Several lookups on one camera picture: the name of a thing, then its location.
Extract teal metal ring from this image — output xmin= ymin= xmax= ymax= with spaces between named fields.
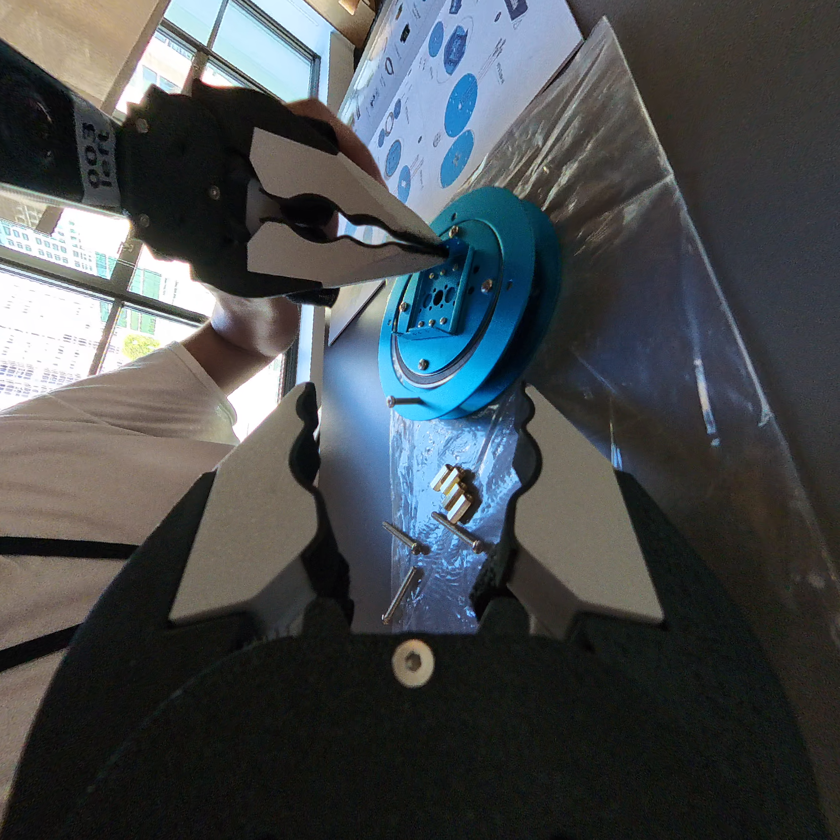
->
xmin=379 ymin=187 xmax=536 ymax=421
xmin=505 ymin=197 xmax=564 ymax=411

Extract round bearing with blue bracket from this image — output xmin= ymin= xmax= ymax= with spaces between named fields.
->
xmin=392 ymin=220 xmax=511 ymax=389

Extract grey desk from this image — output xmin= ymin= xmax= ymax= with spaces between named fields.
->
xmin=315 ymin=0 xmax=840 ymax=840

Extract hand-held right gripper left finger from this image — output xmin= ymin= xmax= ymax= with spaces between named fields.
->
xmin=168 ymin=382 xmax=355 ymax=634

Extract assembly manual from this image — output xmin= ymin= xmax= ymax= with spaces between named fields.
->
xmin=328 ymin=0 xmax=585 ymax=347

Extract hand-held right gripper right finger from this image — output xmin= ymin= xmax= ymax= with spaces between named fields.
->
xmin=472 ymin=384 xmax=665 ymax=641

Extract person's left forearm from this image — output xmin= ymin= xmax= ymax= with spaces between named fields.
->
xmin=211 ymin=289 xmax=303 ymax=395

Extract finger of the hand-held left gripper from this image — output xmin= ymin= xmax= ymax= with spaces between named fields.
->
xmin=246 ymin=222 xmax=457 ymax=290
xmin=248 ymin=126 xmax=450 ymax=253

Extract person's left hand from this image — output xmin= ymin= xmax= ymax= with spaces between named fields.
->
xmin=282 ymin=97 xmax=389 ymax=191

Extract large window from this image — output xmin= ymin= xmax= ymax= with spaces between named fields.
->
xmin=0 ymin=0 xmax=324 ymax=421

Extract large clear plastic bag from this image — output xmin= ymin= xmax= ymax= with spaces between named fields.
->
xmin=386 ymin=16 xmax=840 ymax=756

